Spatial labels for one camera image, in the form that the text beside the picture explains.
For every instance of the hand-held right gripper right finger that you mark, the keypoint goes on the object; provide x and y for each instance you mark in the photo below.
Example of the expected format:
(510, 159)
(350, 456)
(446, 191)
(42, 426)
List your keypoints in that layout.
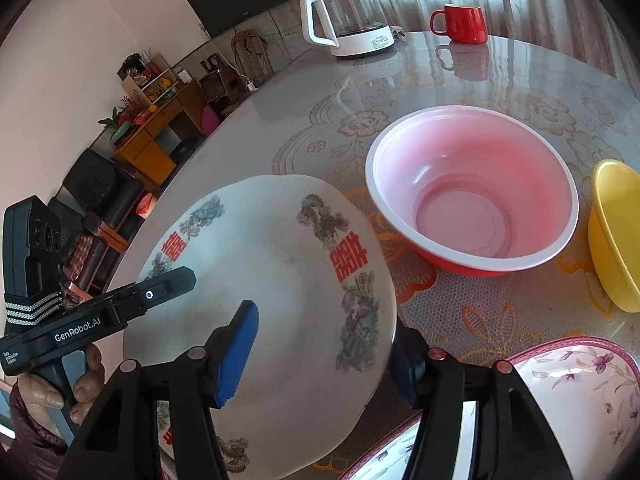
(402, 375)

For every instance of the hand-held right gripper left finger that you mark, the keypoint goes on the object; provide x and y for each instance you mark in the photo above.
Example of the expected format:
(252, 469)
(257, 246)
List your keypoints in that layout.
(235, 360)

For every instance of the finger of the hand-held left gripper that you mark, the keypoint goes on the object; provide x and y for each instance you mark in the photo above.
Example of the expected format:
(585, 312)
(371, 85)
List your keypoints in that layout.
(160, 291)

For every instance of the white plate with red characters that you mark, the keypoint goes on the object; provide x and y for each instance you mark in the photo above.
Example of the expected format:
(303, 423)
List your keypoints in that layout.
(280, 270)

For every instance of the pink-rimmed purple flower plate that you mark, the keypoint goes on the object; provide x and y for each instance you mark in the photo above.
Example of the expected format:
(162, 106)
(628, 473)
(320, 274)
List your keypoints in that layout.
(575, 380)

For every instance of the red bowl with white inside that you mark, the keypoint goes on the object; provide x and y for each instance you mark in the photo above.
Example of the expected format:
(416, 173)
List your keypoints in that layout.
(450, 170)

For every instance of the yellow plastic bowl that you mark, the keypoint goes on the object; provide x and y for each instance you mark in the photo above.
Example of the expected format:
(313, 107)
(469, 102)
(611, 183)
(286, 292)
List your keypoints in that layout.
(615, 240)

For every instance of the person's left forearm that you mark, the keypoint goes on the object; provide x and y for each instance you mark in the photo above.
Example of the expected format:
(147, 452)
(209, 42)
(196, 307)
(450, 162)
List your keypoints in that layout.
(30, 440)

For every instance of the person's left hand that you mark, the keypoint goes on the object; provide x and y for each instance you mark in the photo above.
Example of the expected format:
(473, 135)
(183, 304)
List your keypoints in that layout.
(89, 380)

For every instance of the white red-print waste bin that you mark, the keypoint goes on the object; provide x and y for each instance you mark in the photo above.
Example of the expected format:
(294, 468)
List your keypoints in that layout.
(147, 205)

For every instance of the black sofa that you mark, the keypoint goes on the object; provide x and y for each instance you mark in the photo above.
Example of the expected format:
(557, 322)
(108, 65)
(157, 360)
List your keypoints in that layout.
(95, 185)

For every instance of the yellow wooden cabinet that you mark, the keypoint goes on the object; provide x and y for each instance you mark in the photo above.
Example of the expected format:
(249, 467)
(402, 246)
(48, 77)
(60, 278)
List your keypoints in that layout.
(145, 150)

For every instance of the green plate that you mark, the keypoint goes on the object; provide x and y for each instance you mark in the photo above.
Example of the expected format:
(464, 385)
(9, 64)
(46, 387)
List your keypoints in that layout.
(121, 132)

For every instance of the potted green plant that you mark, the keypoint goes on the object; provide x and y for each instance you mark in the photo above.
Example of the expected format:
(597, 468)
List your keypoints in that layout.
(114, 119)

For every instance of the pink ball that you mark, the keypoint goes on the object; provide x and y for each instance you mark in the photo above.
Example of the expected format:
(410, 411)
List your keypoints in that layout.
(210, 121)

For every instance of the small wooden display shelf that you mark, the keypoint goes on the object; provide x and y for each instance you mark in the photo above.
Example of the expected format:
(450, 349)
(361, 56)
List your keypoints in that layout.
(145, 82)

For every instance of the black speaker box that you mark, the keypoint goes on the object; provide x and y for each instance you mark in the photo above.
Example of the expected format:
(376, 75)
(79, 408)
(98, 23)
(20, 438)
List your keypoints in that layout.
(215, 87)

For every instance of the small white box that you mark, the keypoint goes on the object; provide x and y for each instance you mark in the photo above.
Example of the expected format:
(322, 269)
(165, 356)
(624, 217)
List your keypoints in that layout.
(183, 75)

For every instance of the white power strip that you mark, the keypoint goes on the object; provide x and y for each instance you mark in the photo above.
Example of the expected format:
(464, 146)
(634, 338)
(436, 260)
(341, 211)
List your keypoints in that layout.
(251, 85)

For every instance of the beige lace table mat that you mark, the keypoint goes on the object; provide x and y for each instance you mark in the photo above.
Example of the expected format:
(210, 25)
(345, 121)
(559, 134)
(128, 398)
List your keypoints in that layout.
(350, 125)

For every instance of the brown wooden chair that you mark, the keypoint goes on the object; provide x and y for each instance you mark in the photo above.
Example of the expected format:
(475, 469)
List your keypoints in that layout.
(250, 55)

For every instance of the white glass electric kettle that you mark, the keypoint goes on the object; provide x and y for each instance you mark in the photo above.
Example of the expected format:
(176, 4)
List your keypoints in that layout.
(360, 40)

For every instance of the kettle power plug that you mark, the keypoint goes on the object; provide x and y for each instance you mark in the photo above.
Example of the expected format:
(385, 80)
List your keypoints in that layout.
(398, 33)

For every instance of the red mug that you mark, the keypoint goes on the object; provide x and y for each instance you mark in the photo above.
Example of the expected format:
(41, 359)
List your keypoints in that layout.
(465, 22)

